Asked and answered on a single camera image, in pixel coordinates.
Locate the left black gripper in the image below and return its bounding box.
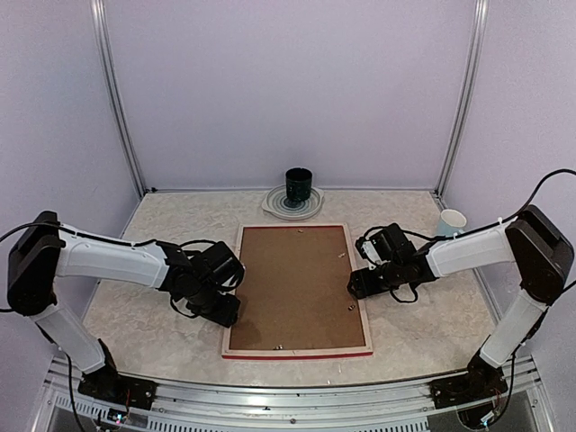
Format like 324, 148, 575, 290
186, 281, 240, 329

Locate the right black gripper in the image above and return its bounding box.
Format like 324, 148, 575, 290
348, 259, 404, 299

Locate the brown cardboard backing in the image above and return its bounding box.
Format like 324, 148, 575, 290
223, 224, 372, 359

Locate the red wooden picture frame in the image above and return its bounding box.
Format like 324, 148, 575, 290
220, 220, 375, 360

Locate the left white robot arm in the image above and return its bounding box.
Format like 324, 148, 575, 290
2, 211, 245, 401

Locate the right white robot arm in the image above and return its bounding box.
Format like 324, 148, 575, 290
347, 204, 575, 400

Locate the light blue mug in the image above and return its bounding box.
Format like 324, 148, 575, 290
436, 209, 468, 238

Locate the white striped ceramic plate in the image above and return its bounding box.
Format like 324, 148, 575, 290
261, 185, 325, 221

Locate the dark green cup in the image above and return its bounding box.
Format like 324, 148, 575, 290
285, 167, 313, 203

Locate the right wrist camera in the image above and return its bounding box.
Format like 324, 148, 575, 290
355, 237, 383, 267

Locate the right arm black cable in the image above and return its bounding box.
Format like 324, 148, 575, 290
359, 168, 576, 424

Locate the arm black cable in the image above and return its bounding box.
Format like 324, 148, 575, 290
0, 220, 247, 432
359, 168, 576, 424

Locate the aluminium front rail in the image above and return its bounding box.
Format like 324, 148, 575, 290
29, 356, 558, 431

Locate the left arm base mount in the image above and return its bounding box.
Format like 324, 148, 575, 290
78, 340, 158, 410

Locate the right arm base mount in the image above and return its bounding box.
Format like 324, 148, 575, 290
429, 352, 514, 431

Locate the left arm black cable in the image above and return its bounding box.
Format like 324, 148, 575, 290
0, 220, 247, 432

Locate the right aluminium corner post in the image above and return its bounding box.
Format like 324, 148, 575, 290
435, 0, 490, 201

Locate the aluminium corner post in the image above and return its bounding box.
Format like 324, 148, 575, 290
90, 0, 148, 199
435, 0, 490, 201

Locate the left aluminium corner post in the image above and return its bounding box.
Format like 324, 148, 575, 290
90, 0, 148, 199

